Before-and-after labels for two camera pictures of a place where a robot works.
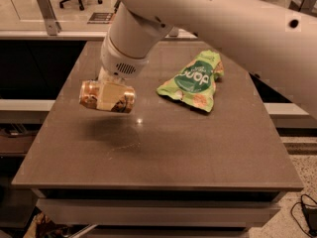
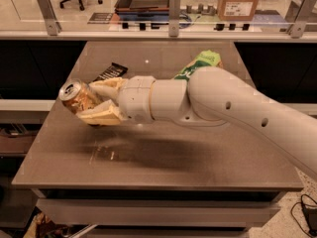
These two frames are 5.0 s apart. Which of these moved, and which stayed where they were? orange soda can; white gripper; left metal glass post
Moved: orange soda can; white gripper
Stayed: left metal glass post
